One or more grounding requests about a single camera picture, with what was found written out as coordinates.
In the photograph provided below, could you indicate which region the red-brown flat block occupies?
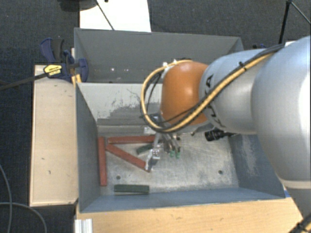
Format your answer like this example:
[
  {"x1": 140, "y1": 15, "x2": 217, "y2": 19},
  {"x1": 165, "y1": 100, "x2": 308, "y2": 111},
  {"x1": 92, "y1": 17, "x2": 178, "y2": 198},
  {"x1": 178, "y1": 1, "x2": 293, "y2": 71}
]
[
  {"x1": 104, "y1": 143, "x2": 151, "y2": 172},
  {"x1": 107, "y1": 135, "x2": 156, "y2": 145},
  {"x1": 97, "y1": 136, "x2": 108, "y2": 187}
]

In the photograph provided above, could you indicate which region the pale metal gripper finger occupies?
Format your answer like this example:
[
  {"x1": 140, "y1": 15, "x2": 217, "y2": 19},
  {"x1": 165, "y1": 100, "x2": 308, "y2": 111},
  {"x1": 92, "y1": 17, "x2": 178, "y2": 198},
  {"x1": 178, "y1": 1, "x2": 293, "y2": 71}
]
[
  {"x1": 149, "y1": 148, "x2": 161, "y2": 172},
  {"x1": 145, "y1": 151, "x2": 153, "y2": 170}
]

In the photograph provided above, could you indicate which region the black cylinder on white bracket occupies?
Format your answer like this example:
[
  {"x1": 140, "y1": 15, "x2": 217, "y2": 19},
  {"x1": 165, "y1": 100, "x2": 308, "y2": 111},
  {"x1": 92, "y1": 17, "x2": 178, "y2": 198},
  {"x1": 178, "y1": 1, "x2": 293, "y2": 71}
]
[{"x1": 191, "y1": 128, "x2": 238, "y2": 142}]

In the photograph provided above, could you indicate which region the pale wood board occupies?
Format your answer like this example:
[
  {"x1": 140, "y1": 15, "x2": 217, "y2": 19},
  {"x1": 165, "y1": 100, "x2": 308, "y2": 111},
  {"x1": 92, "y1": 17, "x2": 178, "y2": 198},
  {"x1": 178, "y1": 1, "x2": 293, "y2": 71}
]
[{"x1": 29, "y1": 64, "x2": 79, "y2": 207}]

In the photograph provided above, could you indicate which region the dark green flat block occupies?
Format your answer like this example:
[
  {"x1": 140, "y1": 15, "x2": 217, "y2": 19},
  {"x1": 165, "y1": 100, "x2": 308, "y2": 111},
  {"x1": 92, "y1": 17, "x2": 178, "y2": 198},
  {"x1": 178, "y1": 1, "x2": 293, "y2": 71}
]
[
  {"x1": 113, "y1": 184, "x2": 150, "y2": 196},
  {"x1": 136, "y1": 143, "x2": 154, "y2": 155}
]

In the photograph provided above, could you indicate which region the grey metal bin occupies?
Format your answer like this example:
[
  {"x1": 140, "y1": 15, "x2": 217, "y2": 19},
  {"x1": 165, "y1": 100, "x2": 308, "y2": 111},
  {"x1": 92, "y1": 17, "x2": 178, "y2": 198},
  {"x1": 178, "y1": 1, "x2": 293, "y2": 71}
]
[{"x1": 73, "y1": 27, "x2": 286, "y2": 214}]

